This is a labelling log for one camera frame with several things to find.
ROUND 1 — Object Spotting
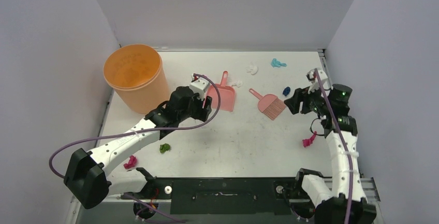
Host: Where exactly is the pink plastic dustpan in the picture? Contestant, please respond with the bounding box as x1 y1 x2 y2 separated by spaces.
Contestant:
207 71 236 112

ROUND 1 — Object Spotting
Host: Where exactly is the pink hand brush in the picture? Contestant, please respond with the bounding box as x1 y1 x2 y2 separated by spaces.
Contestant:
249 88 286 121

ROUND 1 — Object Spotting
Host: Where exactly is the green paper scrap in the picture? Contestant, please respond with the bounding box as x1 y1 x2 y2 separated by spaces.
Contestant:
159 143 171 154

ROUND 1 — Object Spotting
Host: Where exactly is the orange plastic bucket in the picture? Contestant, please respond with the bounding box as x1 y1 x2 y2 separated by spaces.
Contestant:
103 44 170 114

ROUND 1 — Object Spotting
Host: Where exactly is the magenta paper scrap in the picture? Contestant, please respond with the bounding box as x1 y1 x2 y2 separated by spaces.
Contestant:
302 131 317 147
123 155 138 170

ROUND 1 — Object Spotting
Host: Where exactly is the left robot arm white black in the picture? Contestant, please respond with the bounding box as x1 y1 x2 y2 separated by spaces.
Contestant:
64 79 212 209

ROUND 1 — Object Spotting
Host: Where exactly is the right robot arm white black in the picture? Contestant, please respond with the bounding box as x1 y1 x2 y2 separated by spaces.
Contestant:
284 84 377 223

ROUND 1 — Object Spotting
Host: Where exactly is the dark blue paper scrap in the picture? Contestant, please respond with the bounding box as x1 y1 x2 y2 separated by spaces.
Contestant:
282 86 291 97

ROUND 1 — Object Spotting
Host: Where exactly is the white paper scrap by dustpan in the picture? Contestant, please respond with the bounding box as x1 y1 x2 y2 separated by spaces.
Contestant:
231 81 243 87

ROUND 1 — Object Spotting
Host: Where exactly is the teal paper scrap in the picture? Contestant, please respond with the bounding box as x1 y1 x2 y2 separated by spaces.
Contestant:
270 58 287 68

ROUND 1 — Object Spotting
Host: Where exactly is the white paper scrap upper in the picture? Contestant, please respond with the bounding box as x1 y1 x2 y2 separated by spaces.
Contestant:
246 64 259 76

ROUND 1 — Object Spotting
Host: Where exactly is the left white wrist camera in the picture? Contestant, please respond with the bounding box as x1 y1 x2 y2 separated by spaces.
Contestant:
189 74 211 100

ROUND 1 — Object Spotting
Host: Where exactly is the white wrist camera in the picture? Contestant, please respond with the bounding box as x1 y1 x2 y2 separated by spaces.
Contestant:
189 74 211 100
306 68 330 94

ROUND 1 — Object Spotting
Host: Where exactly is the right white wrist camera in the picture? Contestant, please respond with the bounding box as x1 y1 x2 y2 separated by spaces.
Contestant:
306 68 330 94

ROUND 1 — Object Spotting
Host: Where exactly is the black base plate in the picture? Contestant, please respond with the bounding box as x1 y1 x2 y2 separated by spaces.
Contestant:
123 177 315 217

